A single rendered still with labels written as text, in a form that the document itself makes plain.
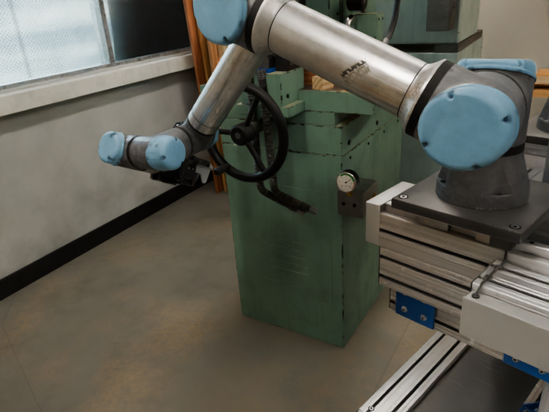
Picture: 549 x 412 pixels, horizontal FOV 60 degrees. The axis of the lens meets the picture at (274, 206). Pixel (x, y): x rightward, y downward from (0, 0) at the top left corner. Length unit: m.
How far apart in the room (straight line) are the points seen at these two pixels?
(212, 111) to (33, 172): 1.47
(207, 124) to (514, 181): 0.63
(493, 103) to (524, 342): 0.34
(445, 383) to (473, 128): 0.86
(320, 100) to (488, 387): 0.88
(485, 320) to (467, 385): 0.63
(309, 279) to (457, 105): 1.11
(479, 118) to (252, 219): 1.13
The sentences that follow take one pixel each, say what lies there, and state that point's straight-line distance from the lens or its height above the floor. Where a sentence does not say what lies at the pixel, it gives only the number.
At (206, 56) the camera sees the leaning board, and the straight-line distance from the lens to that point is 2.96.
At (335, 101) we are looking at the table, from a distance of 1.39.
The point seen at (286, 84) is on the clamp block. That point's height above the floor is 0.93.
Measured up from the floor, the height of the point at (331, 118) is 0.82.
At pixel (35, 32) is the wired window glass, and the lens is 2.52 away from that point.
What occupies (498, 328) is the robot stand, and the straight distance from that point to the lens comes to 0.79.
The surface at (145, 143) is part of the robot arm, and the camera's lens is 1.08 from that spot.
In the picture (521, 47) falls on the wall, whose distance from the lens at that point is 3.70.
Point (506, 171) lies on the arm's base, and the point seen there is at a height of 0.88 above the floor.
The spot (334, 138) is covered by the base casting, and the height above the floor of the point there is 0.76.
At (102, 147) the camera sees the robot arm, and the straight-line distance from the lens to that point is 1.15.
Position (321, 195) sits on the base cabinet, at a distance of 1.49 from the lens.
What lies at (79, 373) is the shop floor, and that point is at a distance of 1.89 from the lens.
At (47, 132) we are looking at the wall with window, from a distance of 2.45.
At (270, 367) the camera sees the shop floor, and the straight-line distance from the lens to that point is 1.72.
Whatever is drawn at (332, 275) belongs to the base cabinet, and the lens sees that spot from 1.62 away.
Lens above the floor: 1.17
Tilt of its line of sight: 24 degrees down
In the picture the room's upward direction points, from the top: 4 degrees counter-clockwise
